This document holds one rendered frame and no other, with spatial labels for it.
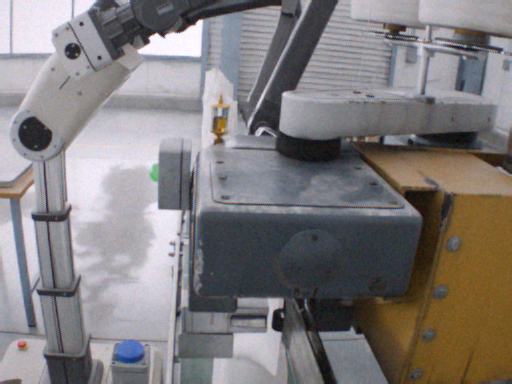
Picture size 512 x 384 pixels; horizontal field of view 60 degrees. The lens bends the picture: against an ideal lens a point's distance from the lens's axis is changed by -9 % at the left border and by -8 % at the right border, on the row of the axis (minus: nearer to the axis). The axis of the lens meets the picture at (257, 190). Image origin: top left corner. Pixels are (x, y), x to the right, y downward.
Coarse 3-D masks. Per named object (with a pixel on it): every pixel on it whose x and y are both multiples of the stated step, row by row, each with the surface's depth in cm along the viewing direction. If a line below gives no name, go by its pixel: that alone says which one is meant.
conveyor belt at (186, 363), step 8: (184, 248) 244; (184, 256) 235; (184, 264) 228; (184, 272) 221; (184, 280) 214; (184, 288) 208; (184, 360) 162; (192, 360) 162; (200, 360) 163; (208, 360) 163; (288, 360) 167; (184, 368) 158; (192, 368) 158; (200, 368) 159; (208, 368) 159; (288, 368) 162; (184, 376) 154; (192, 376) 154; (200, 376) 155; (208, 376) 155; (288, 376) 158
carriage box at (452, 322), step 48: (384, 144) 74; (432, 192) 57; (480, 192) 55; (432, 240) 57; (480, 240) 57; (432, 288) 58; (480, 288) 60; (384, 336) 69; (432, 336) 61; (480, 336) 63
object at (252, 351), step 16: (272, 304) 91; (240, 336) 106; (256, 336) 102; (272, 336) 90; (240, 352) 101; (256, 352) 98; (272, 352) 90; (224, 368) 103; (240, 368) 102; (256, 368) 101; (272, 368) 90
